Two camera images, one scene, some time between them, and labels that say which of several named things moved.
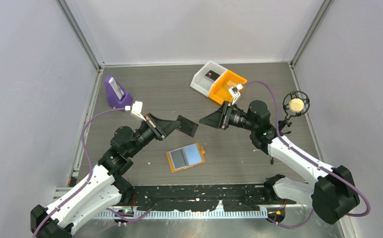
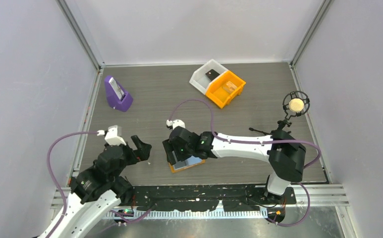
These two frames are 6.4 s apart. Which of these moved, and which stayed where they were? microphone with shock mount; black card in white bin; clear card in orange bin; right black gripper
Moved: right black gripper
Stayed: black card in white bin; microphone with shock mount; clear card in orange bin
